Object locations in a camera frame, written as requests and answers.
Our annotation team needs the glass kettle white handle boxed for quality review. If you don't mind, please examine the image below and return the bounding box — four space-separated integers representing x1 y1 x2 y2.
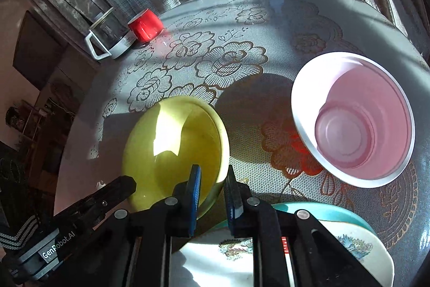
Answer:
85 7 137 62

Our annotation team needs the yellow bowl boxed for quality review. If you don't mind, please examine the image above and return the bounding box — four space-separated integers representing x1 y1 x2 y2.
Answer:
121 95 230 220

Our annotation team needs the black white striped band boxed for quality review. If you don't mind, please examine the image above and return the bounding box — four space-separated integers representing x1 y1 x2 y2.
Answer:
0 215 42 252

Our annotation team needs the teal round plate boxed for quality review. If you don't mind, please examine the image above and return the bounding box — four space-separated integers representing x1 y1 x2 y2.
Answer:
215 201 375 237

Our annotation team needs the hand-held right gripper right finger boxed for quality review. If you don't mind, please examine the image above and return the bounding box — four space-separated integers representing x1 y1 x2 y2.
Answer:
223 165 384 287

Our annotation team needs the large white printed plate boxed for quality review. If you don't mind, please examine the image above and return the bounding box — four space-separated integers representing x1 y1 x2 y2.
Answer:
170 220 394 287

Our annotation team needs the cluttered wooden shelf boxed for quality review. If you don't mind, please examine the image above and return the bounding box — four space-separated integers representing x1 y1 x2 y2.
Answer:
0 95 78 180

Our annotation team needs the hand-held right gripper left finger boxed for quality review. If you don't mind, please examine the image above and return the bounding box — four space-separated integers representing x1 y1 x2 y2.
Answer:
87 165 201 287

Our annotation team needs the wall television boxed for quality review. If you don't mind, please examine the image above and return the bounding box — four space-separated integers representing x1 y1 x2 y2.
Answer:
13 10 68 91

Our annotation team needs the red bowl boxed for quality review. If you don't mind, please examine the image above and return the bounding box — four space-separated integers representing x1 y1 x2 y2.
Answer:
291 52 416 188

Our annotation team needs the red mug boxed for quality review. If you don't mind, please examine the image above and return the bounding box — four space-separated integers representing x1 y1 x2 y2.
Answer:
127 9 164 43

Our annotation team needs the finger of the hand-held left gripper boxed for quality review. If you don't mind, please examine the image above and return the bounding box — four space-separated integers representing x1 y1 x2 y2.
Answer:
54 175 137 230

